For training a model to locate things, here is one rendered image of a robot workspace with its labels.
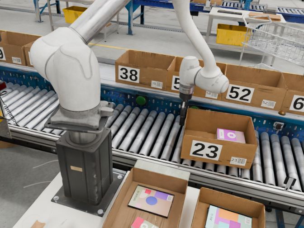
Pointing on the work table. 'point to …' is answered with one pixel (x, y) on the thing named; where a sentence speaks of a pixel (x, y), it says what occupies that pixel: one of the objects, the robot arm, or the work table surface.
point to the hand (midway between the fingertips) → (182, 120)
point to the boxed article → (142, 224)
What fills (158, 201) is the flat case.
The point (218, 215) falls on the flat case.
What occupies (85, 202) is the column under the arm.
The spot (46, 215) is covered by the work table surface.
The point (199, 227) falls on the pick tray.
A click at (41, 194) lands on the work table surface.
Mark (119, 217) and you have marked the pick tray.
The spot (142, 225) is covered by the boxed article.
